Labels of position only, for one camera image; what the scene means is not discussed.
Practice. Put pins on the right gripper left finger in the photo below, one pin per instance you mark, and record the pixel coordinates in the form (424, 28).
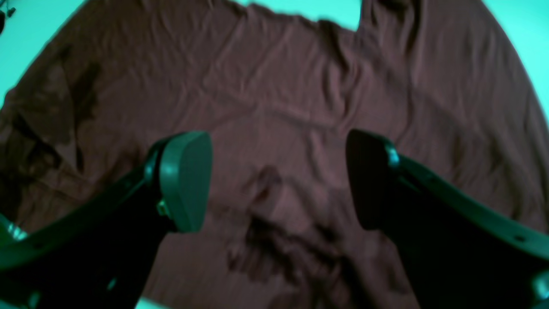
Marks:
(100, 256)

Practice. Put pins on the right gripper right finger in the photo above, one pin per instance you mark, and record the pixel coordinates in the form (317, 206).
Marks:
(457, 253)

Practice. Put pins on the dark red long-sleeve shirt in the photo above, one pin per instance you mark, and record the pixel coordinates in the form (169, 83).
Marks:
(278, 94)

